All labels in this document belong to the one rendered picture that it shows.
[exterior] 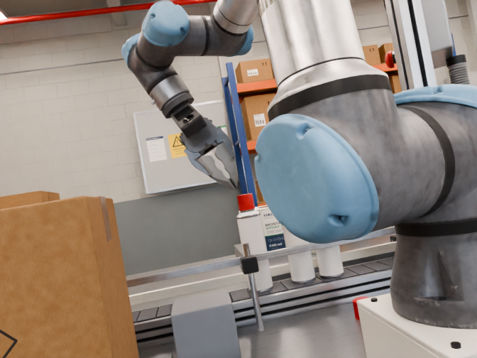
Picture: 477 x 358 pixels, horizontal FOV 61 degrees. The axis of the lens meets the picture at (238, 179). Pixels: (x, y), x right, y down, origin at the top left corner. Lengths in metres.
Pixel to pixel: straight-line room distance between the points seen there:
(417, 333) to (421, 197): 0.14
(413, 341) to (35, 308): 0.38
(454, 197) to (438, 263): 0.07
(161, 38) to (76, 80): 4.85
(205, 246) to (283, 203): 4.89
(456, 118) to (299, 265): 0.52
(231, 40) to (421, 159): 0.52
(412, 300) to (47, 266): 0.38
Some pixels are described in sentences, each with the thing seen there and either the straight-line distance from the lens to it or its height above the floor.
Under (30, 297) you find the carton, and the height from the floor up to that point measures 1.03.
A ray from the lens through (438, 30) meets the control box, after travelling 0.87.
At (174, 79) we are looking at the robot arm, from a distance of 0.84.
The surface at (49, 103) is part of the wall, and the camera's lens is 5.60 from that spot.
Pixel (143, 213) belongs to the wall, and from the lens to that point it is 5.24.
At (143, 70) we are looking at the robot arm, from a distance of 0.85.
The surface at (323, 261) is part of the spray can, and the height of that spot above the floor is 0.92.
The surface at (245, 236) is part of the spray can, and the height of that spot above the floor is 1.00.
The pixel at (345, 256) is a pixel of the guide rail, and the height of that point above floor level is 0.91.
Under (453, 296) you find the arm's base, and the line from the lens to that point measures 0.45.
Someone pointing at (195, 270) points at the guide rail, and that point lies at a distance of 0.82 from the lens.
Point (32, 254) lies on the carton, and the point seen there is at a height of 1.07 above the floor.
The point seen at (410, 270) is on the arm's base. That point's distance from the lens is 0.46.
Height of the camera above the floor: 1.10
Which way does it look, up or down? 1 degrees up
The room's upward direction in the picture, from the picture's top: 10 degrees counter-clockwise
